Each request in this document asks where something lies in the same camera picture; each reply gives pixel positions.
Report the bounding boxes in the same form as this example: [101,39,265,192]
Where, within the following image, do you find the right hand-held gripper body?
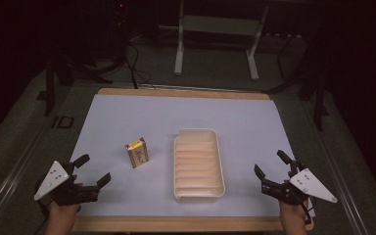
[259,159,339,208]

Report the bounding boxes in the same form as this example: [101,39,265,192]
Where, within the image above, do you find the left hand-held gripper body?
[33,160,101,208]

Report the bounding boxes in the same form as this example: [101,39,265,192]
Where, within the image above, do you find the yellow printed carton box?
[124,137,151,169]

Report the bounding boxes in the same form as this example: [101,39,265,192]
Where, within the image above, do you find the cream ribbed plastic tray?
[172,127,226,204]

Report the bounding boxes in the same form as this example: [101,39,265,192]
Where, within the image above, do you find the person's left hand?
[47,173,82,227]

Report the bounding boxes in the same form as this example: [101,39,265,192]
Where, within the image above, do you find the person's right hand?
[278,179,308,227]

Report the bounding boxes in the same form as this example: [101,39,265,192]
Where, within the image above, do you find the black tripod stand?
[263,32,330,132]

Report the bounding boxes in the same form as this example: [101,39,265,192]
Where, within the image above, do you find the black stand legs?
[36,53,115,118]

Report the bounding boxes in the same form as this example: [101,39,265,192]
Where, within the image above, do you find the white metal stand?
[158,0,270,82]

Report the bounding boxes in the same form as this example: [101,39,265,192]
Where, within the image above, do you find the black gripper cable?
[301,197,312,226]

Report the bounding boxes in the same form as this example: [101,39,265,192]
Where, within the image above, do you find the black rectangular bracket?
[51,115,75,129]

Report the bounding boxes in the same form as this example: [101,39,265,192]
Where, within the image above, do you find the grey metal rail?
[0,117,59,233]
[304,103,372,235]

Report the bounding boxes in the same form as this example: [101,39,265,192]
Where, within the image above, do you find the black floor cable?
[122,41,157,90]

